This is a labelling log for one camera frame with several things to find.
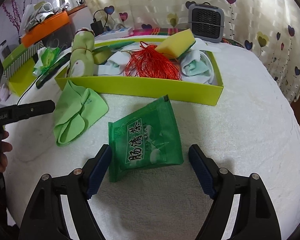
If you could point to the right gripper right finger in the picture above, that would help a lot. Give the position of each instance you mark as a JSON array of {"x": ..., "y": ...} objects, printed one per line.
[{"x": 256, "y": 217}]

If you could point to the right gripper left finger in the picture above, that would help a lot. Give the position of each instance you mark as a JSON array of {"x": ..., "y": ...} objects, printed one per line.
[{"x": 44, "y": 217}]

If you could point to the light green cloth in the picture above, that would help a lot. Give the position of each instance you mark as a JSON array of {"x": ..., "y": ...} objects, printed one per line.
[{"x": 77, "y": 109}]

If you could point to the green patterned cloth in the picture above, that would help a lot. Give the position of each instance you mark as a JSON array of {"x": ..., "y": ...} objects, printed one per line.
[{"x": 81, "y": 59}]

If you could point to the yellow sponge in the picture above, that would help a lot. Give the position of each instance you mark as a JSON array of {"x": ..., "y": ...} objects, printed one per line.
[
  {"x": 174, "y": 46},
  {"x": 101, "y": 56}
]

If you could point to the green tea bag pouch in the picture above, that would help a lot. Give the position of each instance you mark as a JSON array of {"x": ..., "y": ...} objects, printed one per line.
[{"x": 145, "y": 139}]

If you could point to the red tassel ornament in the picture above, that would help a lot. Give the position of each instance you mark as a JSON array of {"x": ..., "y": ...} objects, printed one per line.
[{"x": 147, "y": 62}]

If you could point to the green scouring pad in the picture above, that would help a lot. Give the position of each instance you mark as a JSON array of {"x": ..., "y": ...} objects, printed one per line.
[{"x": 114, "y": 46}]

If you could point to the person's left hand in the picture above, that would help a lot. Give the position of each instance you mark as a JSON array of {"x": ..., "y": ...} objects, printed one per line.
[{"x": 4, "y": 148}]

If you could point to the green striped box lid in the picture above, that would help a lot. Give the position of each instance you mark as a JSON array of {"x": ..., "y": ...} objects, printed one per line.
[{"x": 18, "y": 67}]

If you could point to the black smartphone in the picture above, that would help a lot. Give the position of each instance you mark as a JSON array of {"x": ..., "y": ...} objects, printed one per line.
[{"x": 52, "y": 70}]

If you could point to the green white plastic wrapper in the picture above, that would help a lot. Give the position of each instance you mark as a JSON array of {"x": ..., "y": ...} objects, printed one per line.
[{"x": 47, "y": 56}]

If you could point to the white textured towel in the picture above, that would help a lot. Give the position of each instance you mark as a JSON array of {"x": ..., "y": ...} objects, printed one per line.
[{"x": 252, "y": 129}]

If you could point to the purple flower branches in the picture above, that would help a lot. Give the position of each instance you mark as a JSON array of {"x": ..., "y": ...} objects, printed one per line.
[{"x": 12, "y": 11}]

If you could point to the orange storage box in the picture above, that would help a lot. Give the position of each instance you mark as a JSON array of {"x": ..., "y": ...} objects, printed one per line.
[{"x": 45, "y": 28}]

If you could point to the black power adapter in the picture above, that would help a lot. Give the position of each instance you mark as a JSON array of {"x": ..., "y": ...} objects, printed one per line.
[{"x": 97, "y": 26}]

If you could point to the lime green tray box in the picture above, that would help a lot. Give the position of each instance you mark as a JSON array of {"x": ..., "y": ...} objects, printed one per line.
[{"x": 145, "y": 86}]

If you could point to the white power strip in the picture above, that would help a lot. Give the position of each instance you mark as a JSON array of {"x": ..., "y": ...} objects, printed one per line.
[{"x": 113, "y": 34}]

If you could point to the colourful plaid cloth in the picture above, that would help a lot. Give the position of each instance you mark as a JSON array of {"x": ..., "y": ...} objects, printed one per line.
[{"x": 171, "y": 31}]

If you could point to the heart pattern curtain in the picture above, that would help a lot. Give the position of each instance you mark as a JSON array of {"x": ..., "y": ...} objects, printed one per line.
[{"x": 268, "y": 28}]

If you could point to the grey portable fan heater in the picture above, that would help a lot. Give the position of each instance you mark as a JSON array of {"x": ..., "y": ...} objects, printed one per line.
[{"x": 206, "y": 22}]

